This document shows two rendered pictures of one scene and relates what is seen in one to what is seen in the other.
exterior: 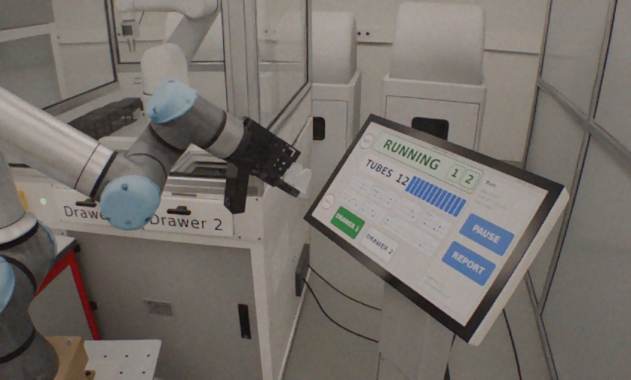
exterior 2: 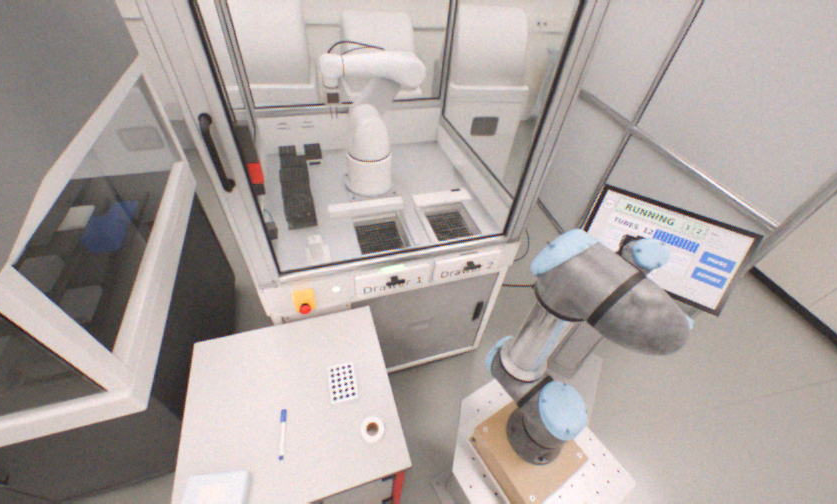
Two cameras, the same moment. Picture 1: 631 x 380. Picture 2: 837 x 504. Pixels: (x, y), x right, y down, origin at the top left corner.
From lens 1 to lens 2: 1.19 m
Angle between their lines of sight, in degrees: 32
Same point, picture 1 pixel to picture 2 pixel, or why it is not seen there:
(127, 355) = not seen: hidden behind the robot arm
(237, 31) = (549, 142)
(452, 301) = (703, 297)
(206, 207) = (485, 257)
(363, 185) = (617, 234)
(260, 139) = not seen: hidden behind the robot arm
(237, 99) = (530, 187)
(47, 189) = (344, 279)
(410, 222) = not seen: hidden behind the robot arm
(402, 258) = (661, 277)
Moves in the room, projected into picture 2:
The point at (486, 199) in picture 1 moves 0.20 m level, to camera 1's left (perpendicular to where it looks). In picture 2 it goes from (713, 243) to (678, 259)
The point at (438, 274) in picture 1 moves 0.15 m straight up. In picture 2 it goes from (690, 284) to (719, 255)
